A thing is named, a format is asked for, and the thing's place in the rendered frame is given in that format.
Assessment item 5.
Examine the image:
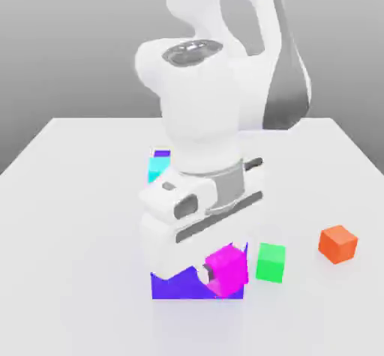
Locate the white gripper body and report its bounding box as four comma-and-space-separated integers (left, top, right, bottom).
139, 190, 266, 281

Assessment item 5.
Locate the small orange cube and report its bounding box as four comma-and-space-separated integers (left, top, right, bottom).
317, 224, 359, 265

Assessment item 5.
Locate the small magenta cube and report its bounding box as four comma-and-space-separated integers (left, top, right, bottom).
204, 244, 250, 299

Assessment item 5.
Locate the large blue box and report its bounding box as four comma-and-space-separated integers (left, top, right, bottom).
150, 241, 249, 301

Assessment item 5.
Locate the small cyan cube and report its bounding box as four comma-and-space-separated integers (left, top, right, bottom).
147, 155, 173, 185

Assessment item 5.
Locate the small green cube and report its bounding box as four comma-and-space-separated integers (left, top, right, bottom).
255, 242, 287, 284

